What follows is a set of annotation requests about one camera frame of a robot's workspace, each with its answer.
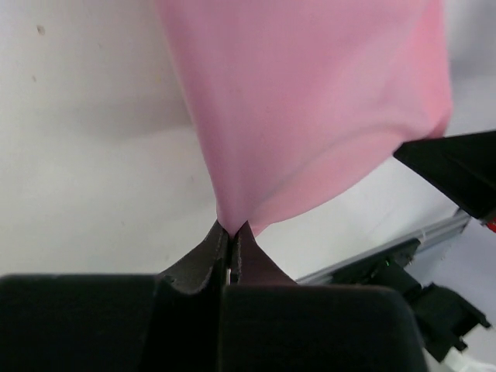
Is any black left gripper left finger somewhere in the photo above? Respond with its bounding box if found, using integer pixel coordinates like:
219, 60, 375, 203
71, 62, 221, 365
1, 224, 229, 371

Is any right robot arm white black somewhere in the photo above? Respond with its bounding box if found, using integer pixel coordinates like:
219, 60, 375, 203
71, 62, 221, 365
394, 131, 495, 362

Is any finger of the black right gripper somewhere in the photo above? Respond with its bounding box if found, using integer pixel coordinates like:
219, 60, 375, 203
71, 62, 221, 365
394, 130, 495, 221

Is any aluminium rail frame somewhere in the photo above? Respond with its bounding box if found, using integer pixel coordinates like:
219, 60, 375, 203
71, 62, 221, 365
297, 210, 471, 285

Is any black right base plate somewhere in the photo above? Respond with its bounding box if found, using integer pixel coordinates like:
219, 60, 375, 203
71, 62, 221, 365
329, 239, 421, 285

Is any pink t shirt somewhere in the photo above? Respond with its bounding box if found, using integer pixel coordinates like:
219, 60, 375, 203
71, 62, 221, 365
157, 1, 452, 234

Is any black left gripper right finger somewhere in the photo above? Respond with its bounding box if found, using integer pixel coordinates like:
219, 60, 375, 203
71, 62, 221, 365
219, 225, 427, 371

